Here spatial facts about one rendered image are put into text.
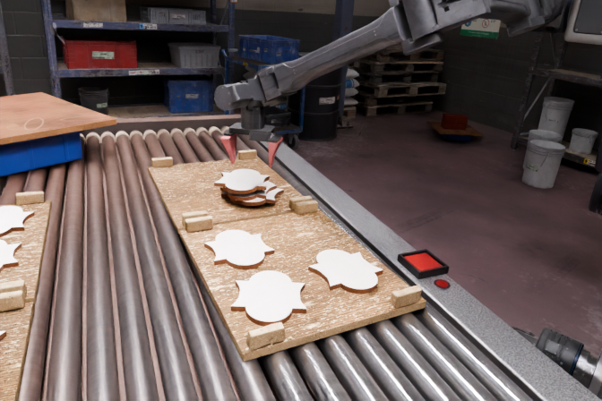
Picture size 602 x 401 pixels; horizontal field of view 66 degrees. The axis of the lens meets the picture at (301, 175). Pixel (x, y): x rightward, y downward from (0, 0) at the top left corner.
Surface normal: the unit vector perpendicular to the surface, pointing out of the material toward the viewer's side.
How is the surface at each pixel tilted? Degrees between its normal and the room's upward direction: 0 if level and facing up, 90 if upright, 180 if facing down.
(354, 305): 0
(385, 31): 89
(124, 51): 90
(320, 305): 0
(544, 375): 0
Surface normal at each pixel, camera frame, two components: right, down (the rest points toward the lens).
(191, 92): 0.44, 0.35
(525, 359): 0.07, -0.93
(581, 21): -0.65, 0.23
